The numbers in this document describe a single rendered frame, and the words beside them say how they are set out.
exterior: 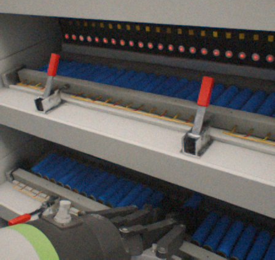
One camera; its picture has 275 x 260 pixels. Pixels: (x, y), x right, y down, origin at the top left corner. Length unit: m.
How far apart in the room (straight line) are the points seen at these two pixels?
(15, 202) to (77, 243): 0.41
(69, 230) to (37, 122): 0.30
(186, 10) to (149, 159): 0.19
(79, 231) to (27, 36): 0.50
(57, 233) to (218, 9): 0.27
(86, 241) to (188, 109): 0.23
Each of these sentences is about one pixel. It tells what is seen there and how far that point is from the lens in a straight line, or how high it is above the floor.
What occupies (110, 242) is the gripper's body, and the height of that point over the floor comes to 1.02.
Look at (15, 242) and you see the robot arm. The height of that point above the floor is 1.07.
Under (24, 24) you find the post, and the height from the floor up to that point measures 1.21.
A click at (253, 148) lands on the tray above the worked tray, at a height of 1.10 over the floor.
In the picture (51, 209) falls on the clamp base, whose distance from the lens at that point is 0.67.
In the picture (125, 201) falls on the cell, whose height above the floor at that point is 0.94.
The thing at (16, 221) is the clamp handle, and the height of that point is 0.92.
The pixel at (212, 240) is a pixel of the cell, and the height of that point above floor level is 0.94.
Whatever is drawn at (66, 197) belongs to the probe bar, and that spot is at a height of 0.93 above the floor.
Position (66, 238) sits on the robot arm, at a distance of 0.33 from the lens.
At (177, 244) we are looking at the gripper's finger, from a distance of 0.48.
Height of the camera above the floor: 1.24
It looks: 15 degrees down
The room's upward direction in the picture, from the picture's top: 3 degrees clockwise
